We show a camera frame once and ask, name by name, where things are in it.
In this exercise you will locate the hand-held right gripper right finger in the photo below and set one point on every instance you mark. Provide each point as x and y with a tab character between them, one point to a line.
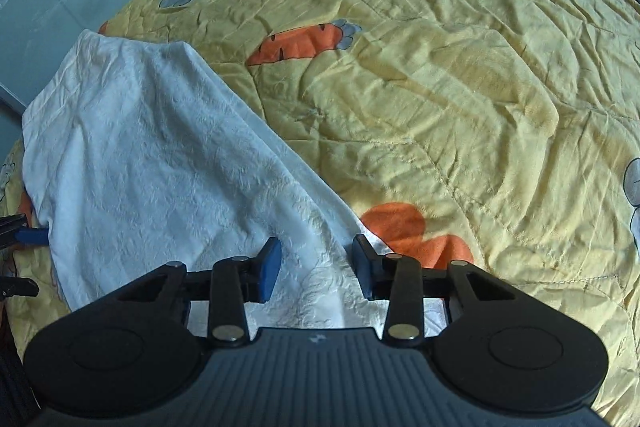
362	272

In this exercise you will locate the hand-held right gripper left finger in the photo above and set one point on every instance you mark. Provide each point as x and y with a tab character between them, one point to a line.
270	269

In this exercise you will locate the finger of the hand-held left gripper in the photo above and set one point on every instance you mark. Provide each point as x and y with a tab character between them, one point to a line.
20	288
31	238

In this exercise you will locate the white embossed towel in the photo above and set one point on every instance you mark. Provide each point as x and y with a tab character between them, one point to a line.
150	167

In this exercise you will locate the yellow carrot print blanket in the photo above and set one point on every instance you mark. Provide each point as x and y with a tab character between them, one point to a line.
450	107

